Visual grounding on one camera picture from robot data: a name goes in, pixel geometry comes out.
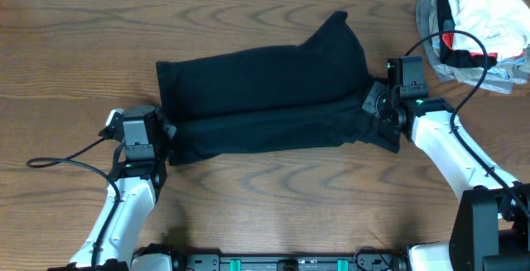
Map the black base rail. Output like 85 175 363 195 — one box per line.
132 244 415 271

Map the pile of clothes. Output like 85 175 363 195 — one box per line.
416 0 529 94

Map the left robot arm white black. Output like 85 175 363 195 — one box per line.
63 106 175 271

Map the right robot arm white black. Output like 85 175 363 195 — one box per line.
363 82 529 270

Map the black t-shirt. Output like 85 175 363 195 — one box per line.
156 11 400 165

